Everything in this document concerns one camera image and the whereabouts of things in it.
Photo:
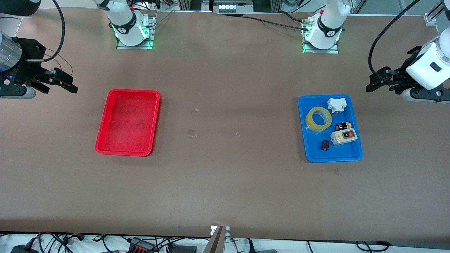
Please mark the clear tape scrap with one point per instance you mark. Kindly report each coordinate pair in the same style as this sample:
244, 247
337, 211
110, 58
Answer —
191, 132

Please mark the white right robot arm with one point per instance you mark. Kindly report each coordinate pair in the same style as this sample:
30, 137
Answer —
126, 24

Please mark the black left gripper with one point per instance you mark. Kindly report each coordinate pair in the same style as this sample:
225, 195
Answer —
401, 73

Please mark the black orange power strip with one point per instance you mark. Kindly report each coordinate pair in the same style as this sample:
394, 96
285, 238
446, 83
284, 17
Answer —
140, 246

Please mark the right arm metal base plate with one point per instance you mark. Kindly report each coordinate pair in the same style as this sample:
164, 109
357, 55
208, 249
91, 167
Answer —
121, 46

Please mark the blue plastic tray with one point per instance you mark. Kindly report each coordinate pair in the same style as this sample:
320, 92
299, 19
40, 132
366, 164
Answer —
318, 147

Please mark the aluminium frame profile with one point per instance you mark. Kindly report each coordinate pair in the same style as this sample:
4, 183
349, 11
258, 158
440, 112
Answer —
434, 14

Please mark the white circuit breaker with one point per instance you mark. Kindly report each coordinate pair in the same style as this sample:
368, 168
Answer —
336, 104

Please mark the small dark red block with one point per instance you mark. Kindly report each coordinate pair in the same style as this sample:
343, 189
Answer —
325, 145

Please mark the red plastic tray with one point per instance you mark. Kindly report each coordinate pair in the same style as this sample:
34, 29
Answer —
126, 123

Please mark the grey push-button switch box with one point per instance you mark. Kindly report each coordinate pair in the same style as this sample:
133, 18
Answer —
344, 137

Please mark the white terminal block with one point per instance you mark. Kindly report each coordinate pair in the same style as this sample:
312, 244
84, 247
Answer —
232, 7

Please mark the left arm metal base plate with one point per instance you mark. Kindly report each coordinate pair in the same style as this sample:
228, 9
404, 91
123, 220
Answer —
332, 51

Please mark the yellow clear tape roll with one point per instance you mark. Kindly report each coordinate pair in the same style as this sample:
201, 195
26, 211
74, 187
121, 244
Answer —
309, 121

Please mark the black cylindrical battery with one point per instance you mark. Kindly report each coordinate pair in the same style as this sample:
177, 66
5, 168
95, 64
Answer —
341, 126

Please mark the black box under table edge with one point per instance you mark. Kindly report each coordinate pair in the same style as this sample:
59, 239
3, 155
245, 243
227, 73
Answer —
186, 249

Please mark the black power adapter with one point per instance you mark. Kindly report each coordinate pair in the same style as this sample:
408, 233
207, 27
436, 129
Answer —
23, 249

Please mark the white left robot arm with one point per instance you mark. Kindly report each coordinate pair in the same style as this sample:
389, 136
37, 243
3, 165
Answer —
327, 24

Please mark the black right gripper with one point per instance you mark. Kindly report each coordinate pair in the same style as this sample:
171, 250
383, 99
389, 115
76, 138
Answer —
30, 58

